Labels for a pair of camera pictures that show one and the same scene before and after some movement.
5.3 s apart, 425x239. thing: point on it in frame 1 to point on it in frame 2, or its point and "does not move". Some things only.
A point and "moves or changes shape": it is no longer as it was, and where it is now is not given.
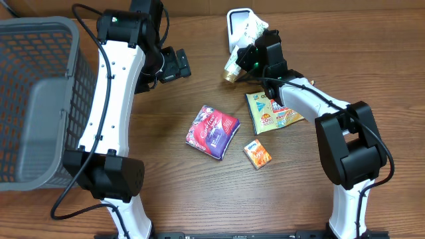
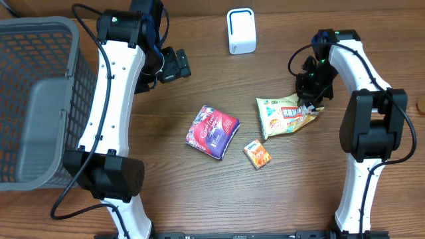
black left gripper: [178, 66] does not move
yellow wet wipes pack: [266, 114] moves or changes shape
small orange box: [257, 154] does not move
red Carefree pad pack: [212, 131] does not move
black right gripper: [242, 57] to [306, 92]
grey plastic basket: [47, 77] does not move
